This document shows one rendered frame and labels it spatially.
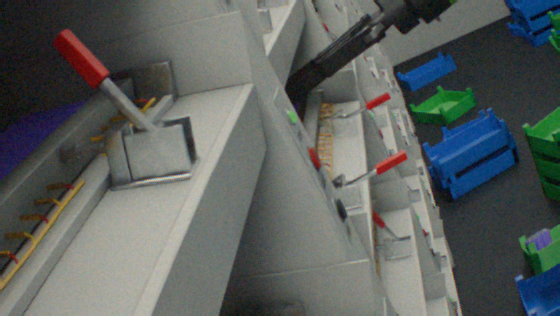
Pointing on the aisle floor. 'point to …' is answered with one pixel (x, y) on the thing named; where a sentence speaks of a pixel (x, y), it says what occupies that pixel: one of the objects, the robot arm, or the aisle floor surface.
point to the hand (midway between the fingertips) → (300, 83)
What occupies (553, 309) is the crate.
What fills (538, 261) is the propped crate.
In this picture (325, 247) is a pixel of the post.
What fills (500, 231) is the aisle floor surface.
